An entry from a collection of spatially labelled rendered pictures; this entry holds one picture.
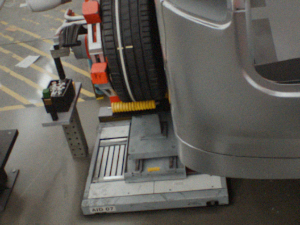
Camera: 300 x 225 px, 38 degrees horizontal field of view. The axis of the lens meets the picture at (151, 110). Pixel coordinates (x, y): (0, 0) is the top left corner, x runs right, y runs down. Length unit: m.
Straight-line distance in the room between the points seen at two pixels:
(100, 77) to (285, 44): 0.86
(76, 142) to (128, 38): 1.09
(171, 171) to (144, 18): 0.92
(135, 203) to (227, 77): 1.43
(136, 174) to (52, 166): 0.70
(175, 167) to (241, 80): 1.38
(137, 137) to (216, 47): 1.59
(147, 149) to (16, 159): 1.03
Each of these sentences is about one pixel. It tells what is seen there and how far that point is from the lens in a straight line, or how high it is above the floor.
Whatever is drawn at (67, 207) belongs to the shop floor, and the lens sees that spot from 2.73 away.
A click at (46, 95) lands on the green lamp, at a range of 2.53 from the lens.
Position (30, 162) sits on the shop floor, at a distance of 3.15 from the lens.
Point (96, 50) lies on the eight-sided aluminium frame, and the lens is 2.15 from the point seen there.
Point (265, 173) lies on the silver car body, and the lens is 1.54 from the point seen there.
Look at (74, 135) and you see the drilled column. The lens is 2.92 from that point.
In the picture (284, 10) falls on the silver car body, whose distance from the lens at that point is 2.19.
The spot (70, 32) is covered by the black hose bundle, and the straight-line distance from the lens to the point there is 2.23.
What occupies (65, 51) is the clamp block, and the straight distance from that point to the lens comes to 2.27.
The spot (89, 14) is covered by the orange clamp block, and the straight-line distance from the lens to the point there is 2.12.
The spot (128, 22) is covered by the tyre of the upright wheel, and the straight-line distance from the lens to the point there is 2.09.
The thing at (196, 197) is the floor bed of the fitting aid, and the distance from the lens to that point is 2.49.
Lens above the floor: 1.88
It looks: 35 degrees down
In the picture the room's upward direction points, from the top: 10 degrees counter-clockwise
